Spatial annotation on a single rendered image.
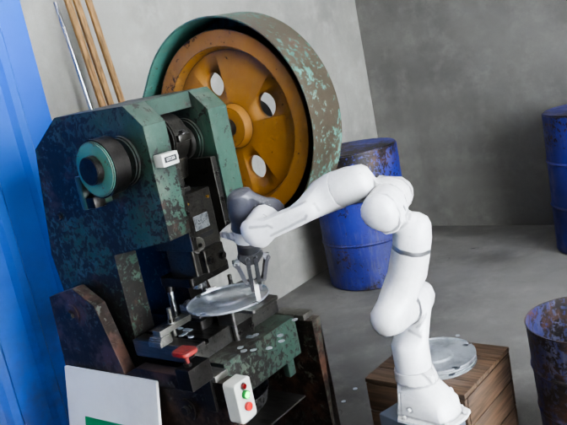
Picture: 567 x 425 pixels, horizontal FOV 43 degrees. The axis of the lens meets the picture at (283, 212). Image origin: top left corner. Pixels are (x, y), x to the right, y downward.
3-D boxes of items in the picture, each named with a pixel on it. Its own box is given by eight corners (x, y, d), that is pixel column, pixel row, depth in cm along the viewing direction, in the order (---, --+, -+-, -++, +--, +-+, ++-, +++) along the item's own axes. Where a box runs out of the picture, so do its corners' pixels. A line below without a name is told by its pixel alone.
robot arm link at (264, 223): (334, 164, 209) (252, 196, 226) (314, 196, 195) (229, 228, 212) (353, 195, 212) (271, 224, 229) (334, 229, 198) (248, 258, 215)
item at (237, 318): (286, 330, 246) (278, 293, 243) (261, 347, 236) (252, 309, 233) (232, 324, 262) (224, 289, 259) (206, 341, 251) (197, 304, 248)
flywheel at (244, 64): (218, -9, 279) (179, 147, 318) (182, -5, 264) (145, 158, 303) (367, 78, 252) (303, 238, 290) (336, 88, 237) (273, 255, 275)
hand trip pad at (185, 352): (204, 368, 220) (198, 346, 218) (191, 378, 215) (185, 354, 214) (188, 366, 224) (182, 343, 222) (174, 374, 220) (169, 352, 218)
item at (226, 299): (170, 313, 247) (169, 310, 247) (225, 282, 269) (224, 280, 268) (230, 320, 229) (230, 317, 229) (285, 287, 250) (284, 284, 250)
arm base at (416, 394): (481, 409, 211) (474, 366, 208) (439, 438, 200) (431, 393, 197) (423, 390, 229) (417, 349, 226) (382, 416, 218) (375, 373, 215)
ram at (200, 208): (235, 262, 252) (217, 180, 246) (207, 277, 241) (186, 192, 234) (200, 260, 263) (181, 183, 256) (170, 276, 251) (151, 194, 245)
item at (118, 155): (153, 198, 227) (136, 129, 223) (126, 208, 219) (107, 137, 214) (108, 200, 241) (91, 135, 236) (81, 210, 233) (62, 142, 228)
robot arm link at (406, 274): (437, 247, 204) (404, 270, 190) (426, 322, 214) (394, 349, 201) (403, 235, 210) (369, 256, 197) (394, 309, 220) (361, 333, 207)
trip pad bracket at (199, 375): (222, 411, 226) (208, 353, 222) (201, 427, 219) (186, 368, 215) (208, 407, 230) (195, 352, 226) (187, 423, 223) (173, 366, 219)
